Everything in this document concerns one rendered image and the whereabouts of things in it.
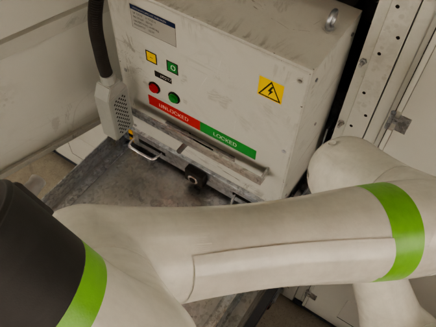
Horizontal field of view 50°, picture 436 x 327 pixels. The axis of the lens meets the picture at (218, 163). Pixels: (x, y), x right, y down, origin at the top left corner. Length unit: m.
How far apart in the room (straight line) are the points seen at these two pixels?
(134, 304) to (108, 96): 0.89
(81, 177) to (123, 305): 1.12
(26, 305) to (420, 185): 0.48
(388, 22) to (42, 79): 0.87
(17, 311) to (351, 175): 0.53
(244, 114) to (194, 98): 0.14
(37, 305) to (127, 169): 1.16
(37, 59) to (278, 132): 0.65
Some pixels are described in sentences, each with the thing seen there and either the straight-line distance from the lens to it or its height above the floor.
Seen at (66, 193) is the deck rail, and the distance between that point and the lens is 1.37.
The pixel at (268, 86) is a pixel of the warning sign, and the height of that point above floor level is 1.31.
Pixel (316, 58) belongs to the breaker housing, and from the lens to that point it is 0.89.
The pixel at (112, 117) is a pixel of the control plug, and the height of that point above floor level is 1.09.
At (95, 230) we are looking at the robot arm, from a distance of 0.39.
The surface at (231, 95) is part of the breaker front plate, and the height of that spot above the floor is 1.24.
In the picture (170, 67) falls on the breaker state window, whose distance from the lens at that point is 1.08.
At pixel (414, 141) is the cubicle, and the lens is 1.10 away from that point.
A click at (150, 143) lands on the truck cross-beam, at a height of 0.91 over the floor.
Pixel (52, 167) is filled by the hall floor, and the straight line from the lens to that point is 2.53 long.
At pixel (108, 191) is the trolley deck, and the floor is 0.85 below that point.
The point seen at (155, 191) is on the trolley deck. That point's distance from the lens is 1.33.
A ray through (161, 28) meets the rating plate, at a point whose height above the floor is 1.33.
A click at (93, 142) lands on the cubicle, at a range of 2.10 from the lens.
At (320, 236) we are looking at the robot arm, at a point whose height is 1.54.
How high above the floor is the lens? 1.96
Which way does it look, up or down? 54 degrees down
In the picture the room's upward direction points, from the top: 3 degrees clockwise
